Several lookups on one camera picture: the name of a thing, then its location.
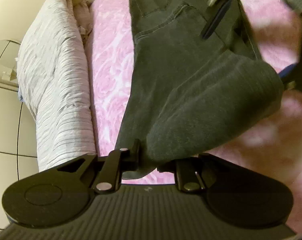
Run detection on pink floral blanket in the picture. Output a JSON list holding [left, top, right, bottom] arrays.
[[89, 0, 302, 230]]

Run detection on white striped duvet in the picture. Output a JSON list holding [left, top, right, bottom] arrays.
[[17, 0, 97, 173]]

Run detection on dark grey jeans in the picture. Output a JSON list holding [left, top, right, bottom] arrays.
[[114, 0, 285, 180]]

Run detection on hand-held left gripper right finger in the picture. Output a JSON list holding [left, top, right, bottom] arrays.
[[160, 153, 232, 194]]

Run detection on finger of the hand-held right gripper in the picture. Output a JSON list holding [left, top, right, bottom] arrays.
[[200, 0, 280, 40], [278, 14, 302, 94]]

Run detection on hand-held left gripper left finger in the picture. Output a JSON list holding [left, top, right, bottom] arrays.
[[56, 139, 142, 195]]

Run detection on cream wardrobe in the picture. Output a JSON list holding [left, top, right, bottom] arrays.
[[0, 39, 40, 230]]

